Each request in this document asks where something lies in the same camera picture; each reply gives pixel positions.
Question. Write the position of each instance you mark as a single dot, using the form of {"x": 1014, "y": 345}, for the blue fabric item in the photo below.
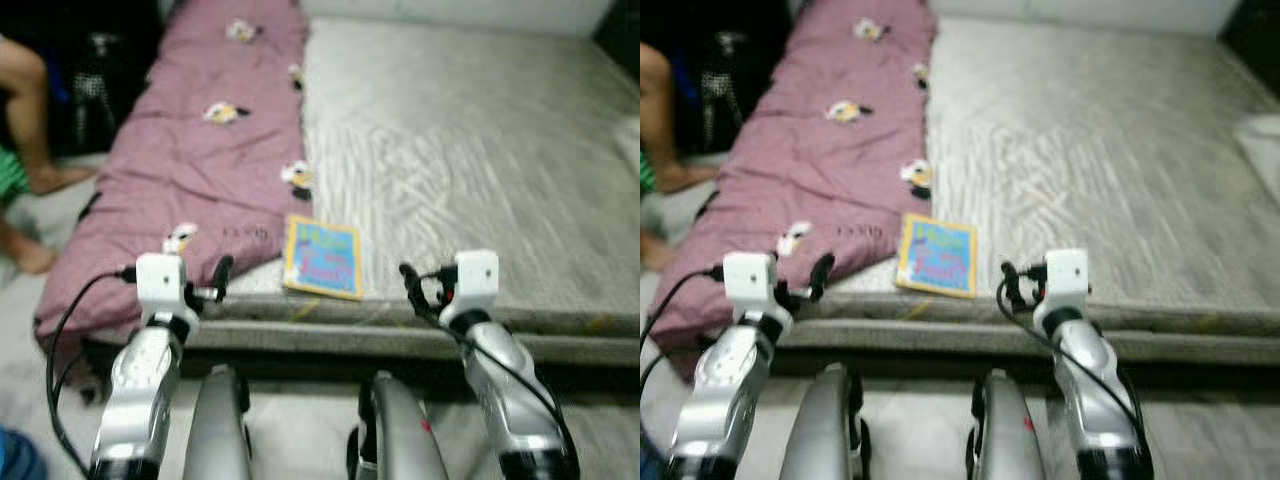
{"x": 18, "y": 458}
{"x": 648, "y": 470}

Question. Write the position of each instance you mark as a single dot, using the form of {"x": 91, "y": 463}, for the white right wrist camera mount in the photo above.
{"x": 1065, "y": 278}
{"x": 475, "y": 280}

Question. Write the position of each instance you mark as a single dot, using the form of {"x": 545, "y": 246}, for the white pillow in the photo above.
{"x": 1262, "y": 155}

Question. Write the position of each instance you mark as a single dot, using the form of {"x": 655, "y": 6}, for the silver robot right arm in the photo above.
{"x": 510, "y": 390}
{"x": 1095, "y": 390}

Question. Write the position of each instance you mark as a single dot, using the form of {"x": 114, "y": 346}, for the colourful children's book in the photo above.
{"x": 322, "y": 258}
{"x": 935, "y": 255}

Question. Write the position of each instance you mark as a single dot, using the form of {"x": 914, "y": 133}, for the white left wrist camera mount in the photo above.
{"x": 160, "y": 280}
{"x": 748, "y": 278}

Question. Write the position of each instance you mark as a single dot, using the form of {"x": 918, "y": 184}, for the purple cartoon print blanket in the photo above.
{"x": 800, "y": 160}
{"x": 180, "y": 160}

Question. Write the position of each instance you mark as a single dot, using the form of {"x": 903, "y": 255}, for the silver robot left leg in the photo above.
{"x": 215, "y": 430}
{"x": 825, "y": 430}

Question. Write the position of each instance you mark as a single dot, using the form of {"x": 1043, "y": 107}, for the silver robot right leg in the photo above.
{"x": 400, "y": 440}
{"x": 1005, "y": 440}

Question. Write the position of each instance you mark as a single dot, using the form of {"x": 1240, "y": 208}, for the person's bare leg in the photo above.
{"x": 660, "y": 110}
{"x": 25, "y": 100}

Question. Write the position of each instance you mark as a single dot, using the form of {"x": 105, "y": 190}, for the black mesh stand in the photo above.
{"x": 95, "y": 90}
{"x": 725, "y": 90}

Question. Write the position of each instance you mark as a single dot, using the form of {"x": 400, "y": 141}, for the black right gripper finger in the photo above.
{"x": 416, "y": 290}
{"x": 1013, "y": 288}

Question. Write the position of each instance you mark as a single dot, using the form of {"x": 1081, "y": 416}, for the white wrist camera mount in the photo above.
{"x": 160, "y": 280}
{"x": 475, "y": 280}
{"x": 1065, "y": 278}
{"x": 748, "y": 278}

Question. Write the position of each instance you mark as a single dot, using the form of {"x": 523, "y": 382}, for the dark bed base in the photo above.
{"x": 920, "y": 368}
{"x": 300, "y": 368}

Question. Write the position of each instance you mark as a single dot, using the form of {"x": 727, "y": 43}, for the silver robot leg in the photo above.
{"x": 1005, "y": 440}
{"x": 825, "y": 430}
{"x": 215, "y": 430}
{"x": 400, "y": 440}

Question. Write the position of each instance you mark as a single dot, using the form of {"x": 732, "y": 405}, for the person's bare foot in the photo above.
{"x": 30, "y": 255}
{"x": 655, "y": 255}

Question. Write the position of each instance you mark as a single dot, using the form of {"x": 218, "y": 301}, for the white quilted mattress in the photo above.
{"x": 450, "y": 150}
{"x": 1080, "y": 150}

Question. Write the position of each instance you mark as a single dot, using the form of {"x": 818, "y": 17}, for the green striped shorts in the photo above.
{"x": 646, "y": 175}
{"x": 10, "y": 175}

